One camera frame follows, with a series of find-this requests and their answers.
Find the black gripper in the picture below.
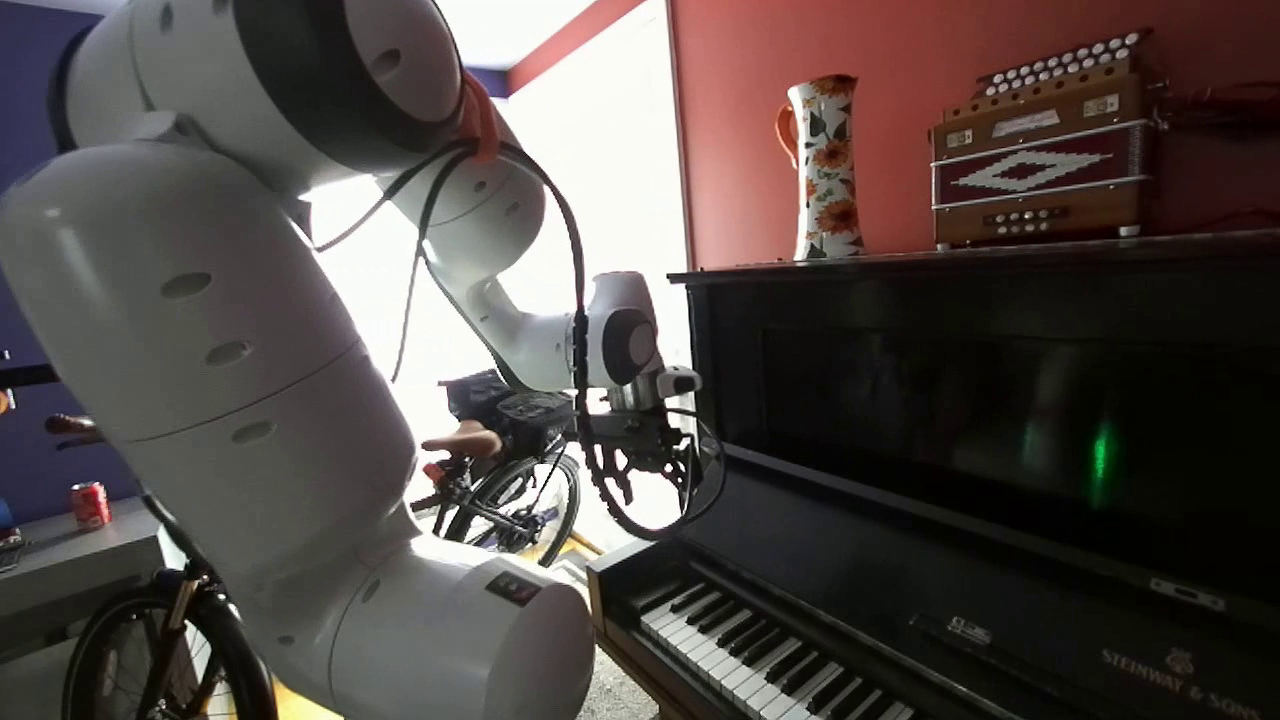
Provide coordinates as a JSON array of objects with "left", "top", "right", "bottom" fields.
[{"left": 607, "top": 368, "right": 699, "bottom": 486}]

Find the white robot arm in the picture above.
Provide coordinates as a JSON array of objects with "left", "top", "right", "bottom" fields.
[{"left": 0, "top": 0, "right": 666, "bottom": 720}]

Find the black upright piano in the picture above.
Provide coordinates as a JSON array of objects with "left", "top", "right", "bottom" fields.
[{"left": 591, "top": 230, "right": 1280, "bottom": 720}]

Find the dark bicycle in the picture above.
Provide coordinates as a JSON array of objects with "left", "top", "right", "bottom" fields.
[{"left": 61, "top": 371, "right": 579, "bottom": 720}]

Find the floral ceramic pitcher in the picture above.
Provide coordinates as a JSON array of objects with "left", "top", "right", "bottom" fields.
[{"left": 774, "top": 72, "right": 864, "bottom": 258}]

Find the red soda can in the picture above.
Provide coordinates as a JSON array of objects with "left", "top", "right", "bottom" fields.
[{"left": 71, "top": 481, "right": 110, "bottom": 526}]

